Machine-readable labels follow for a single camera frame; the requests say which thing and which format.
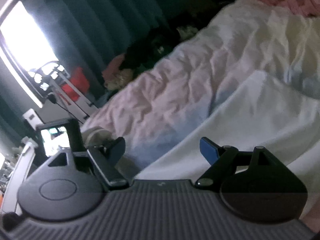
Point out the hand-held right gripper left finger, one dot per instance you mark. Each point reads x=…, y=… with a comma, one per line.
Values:
x=118, y=147

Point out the bright window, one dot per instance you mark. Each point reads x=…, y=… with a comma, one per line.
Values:
x=25, y=37

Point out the white pants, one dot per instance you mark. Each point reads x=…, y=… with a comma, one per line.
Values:
x=250, y=130

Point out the pink cloth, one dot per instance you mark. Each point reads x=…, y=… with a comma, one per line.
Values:
x=113, y=66

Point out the pink white quilt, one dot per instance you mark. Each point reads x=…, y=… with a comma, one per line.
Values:
x=175, y=80

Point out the red bag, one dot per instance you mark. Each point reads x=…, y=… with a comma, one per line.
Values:
x=75, y=85

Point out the white dressing table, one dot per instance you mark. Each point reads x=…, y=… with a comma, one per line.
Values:
x=17, y=170

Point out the garment steamer on stand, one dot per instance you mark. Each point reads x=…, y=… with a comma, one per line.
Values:
x=65, y=90

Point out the narrow teal curtain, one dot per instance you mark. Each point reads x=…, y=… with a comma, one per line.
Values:
x=7, y=120

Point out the pile of dark clothes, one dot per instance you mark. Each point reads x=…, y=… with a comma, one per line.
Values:
x=155, y=45

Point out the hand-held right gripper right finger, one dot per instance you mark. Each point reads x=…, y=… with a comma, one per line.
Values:
x=208, y=151

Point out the wide teal curtain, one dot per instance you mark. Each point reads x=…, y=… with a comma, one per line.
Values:
x=100, y=17

